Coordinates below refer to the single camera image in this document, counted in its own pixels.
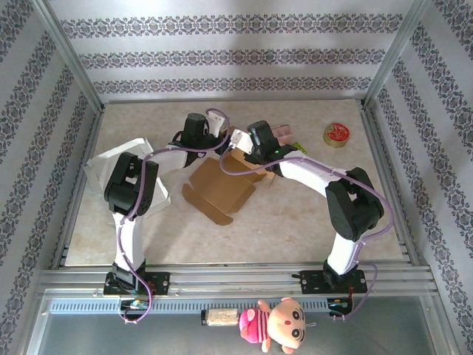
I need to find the pink plush doll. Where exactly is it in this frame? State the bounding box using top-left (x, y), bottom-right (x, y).
top-left (239, 297), bottom-right (317, 354)

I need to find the red gold round tin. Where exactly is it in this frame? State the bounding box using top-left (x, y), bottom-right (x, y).
top-left (322, 122), bottom-right (351, 149)

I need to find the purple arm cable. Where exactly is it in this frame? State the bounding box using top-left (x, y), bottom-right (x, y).
top-left (117, 107), bottom-right (234, 325)
top-left (220, 146), bottom-right (393, 322)

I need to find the aluminium frame post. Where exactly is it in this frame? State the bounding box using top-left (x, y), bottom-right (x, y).
top-left (31, 0), bottom-right (106, 112)
top-left (361, 0), bottom-right (433, 110)

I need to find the beige black small device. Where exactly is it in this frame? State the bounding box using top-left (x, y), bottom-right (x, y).
top-left (200, 308), bottom-right (242, 328)

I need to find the grey metal tray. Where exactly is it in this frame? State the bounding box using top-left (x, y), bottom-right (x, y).
top-left (21, 295), bottom-right (455, 355)

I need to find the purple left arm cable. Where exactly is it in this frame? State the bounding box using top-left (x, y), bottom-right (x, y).
top-left (117, 107), bottom-right (234, 325)

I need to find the brown cardboard box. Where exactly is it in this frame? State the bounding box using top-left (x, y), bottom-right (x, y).
top-left (182, 127), bottom-right (277, 226)

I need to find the aluminium mounting rail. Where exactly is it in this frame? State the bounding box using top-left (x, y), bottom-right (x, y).
top-left (35, 263), bottom-right (439, 297)

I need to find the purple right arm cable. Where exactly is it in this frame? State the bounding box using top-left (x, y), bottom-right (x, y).
top-left (220, 146), bottom-right (393, 322)

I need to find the grey slotted cable duct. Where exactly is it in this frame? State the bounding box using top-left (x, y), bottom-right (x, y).
top-left (47, 297), bottom-right (355, 315)

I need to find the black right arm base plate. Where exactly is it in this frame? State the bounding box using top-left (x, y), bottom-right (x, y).
top-left (291, 269), bottom-right (369, 296)

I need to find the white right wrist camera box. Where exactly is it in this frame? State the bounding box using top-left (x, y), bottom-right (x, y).
top-left (228, 127), bottom-right (254, 155)

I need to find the pink toy figure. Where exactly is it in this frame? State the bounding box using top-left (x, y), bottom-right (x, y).
top-left (271, 124), bottom-right (295, 146)

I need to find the aluminium table side rail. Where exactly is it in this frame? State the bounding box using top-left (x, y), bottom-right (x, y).
top-left (360, 103), bottom-right (421, 266)
top-left (50, 106), bottom-right (105, 269)

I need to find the white blue paper box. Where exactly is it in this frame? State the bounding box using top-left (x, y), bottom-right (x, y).
top-left (83, 137), bottom-right (173, 219)

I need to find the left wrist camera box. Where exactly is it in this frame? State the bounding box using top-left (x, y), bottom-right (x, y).
top-left (205, 110), bottom-right (225, 131)

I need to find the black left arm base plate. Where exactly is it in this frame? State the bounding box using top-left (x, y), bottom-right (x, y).
top-left (103, 271), bottom-right (171, 297)

